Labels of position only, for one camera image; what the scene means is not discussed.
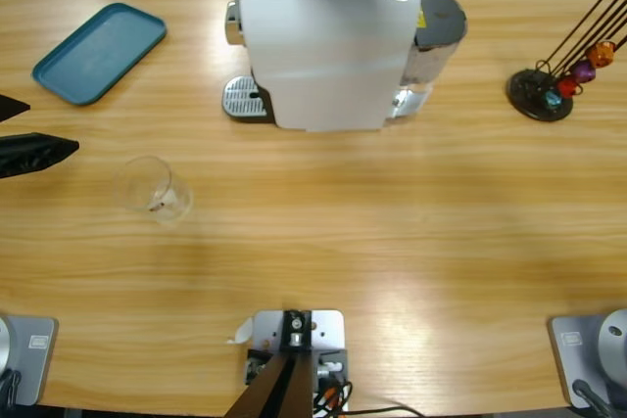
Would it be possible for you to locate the clear water tank black lid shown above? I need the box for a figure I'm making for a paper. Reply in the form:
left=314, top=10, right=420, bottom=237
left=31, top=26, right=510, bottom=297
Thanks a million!
left=391, top=0, right=470, bottom=120

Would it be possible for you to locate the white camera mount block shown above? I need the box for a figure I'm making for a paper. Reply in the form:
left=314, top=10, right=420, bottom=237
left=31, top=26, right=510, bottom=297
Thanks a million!
left=250, top=308, right=347, bottom=375

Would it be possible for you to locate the black base cable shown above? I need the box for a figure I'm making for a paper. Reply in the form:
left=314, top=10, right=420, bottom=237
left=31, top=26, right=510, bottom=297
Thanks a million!
left=572, top=378, right=613, bottom=418
left=0, top=368, right=24, bottom=409

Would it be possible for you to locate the orange coffee capsule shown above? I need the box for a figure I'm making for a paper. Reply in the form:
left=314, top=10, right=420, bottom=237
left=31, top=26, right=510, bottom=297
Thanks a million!
left=587, top=40, right=616, bottom=70

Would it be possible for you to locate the clear glass cup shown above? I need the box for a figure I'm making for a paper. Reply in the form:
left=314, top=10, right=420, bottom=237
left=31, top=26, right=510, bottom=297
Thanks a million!
left=113, top=155, right=194, bottom=228

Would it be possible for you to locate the black capsule holder with rods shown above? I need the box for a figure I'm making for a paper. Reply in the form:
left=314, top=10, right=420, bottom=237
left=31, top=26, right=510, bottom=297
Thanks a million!
left=506, top=0, right=627, bottom=123

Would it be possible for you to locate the orange and black cable bundle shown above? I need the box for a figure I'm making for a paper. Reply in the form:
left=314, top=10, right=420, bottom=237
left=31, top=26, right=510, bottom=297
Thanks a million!
left=312, top=378, right=427, bottom=418

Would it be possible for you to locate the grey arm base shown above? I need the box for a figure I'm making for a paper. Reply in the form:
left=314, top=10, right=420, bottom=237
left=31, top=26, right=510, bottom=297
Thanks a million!
left=0, top=314, right=60, bottom=407
left=547, top=308, right=627, bottom=409

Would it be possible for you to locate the red coffee capsule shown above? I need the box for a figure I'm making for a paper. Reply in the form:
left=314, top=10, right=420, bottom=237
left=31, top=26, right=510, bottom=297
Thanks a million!
left=556, top=74, right=583, bottom=99

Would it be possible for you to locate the white capsule coffee machine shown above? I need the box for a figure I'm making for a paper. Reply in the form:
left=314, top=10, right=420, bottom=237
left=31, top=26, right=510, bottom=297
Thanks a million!
left=225, top=0, right=423, bottom=134

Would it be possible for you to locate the white paper tag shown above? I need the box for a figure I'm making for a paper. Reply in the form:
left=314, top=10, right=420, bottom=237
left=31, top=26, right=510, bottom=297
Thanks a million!
left=225, top=317, right=255, bottom=346

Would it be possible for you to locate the dark camera post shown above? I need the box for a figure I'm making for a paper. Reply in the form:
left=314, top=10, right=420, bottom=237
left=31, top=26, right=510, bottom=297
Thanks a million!
left=224, top=308, right=315, bottom=418

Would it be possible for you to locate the purple coffee capsule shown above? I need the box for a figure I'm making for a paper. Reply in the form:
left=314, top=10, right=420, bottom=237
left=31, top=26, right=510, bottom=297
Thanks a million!
left=572, top=59, right=598, bottom=84

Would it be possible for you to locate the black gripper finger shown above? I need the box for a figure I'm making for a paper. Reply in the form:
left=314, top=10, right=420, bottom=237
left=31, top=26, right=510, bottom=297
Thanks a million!
left=0, top=131, right=80, bottom=180
left=0, top=93, right=31, bottom=125

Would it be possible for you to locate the teal plastic tray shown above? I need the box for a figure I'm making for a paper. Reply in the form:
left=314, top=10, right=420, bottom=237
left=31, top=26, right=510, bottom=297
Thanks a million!
left=31, top=2, right=169, bottom=108

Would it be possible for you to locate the black bracket with connectors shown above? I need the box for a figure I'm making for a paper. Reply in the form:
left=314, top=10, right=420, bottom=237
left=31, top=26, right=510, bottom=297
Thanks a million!
left=244, top=347, right=350, bottom=388

